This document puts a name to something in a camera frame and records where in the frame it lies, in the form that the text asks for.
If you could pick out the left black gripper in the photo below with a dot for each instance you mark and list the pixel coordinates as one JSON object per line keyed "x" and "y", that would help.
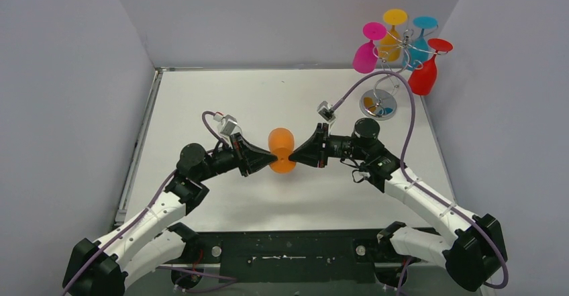
{"x": 241, "y": 154}

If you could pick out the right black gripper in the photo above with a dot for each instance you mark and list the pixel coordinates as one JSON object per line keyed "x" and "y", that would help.
{"x": 313, "y": 150}

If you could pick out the orange wine glass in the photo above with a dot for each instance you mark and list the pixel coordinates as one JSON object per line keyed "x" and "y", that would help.
{"x": 281, "y": 143}

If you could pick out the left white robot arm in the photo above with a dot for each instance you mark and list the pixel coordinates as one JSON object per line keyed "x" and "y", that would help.
{"x": 106, "y": 266}

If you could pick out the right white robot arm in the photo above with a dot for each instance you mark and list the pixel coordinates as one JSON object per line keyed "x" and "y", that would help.
{"x": 470, "y": 247}

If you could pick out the pink wine glass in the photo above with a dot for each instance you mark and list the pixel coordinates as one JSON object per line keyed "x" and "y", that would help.
{"x": 366, "y": 56}

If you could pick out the yellow wine glass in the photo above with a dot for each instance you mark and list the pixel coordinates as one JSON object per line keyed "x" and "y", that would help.
{"x": 389, "y": 49}

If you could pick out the red wine glass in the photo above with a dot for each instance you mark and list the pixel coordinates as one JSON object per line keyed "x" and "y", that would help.
{"x": 424, "y": 76}

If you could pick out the blue wine glass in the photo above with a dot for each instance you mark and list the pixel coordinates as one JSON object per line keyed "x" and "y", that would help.
{"x": 418, "y": 51}

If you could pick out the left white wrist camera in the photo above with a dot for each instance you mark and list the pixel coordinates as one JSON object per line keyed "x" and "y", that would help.
{"x": 226, "y": 124}

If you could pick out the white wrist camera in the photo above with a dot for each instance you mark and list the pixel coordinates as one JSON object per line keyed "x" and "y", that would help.
{"x": 325, "y": 110}
{"x": 226, "y": 124}

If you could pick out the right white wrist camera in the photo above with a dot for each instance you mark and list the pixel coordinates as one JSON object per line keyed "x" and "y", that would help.
{"x": 325, "y": 110}

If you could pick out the silver wire glass rack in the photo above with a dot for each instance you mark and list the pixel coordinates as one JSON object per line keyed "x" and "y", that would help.
{"x": 380, "y": 103}

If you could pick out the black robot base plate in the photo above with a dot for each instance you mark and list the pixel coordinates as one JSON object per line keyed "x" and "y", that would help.
{"x": 318, "y": 256}

